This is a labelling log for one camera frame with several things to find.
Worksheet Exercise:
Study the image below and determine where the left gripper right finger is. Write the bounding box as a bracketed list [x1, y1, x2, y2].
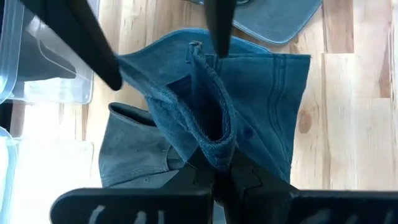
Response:
[214, 149, 398, 224]

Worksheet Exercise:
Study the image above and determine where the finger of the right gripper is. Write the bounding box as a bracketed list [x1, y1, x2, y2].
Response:
[203, 0, 237, 58]
[20, 0, 123, 91]

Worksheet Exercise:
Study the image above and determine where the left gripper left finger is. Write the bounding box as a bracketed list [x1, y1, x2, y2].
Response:
[49, 149, 216, 224]

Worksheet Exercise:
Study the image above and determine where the dark blue fabric hat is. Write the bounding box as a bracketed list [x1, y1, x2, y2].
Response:
[116, 27, 312, 184]
[17, 29, 78, 82]

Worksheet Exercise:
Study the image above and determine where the clear plastic bin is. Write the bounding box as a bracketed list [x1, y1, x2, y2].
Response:
[0, 126, 96, 224]
[0, 0, 100, 105]

